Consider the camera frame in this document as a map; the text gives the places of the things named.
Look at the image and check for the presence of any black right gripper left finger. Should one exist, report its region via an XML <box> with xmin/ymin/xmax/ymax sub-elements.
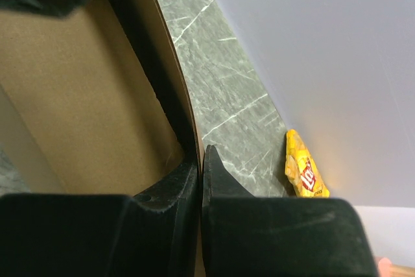
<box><xmin>1</xmin><ymin>157</ymin><xmax>198</xmax><ymax>276</ymax></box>

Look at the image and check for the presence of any brown cardboard box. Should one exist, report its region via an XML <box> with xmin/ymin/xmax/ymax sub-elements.
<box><xmin>1</xmin><ymin>0</ymin><xmax>205</xmax><ymax>276</ymax></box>

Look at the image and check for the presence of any yellow Lays chips bag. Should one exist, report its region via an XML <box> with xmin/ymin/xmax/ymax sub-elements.
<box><xmin>285</xmin><ymin>129</ymin><xmax>330</xmax><ymax>198</ymax></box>

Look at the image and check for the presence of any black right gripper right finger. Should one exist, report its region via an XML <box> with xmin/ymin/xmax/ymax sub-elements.
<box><xmin>201</xmin><ymin>145</ymin><xmax>377</xmax><ymax>276</ymax></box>

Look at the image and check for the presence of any pink three-tier shelf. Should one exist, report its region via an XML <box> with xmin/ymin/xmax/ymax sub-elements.
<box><xmin>375</xmin><ymin>256</ymin><xmax>415</xmax><ymax>277</ymax></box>

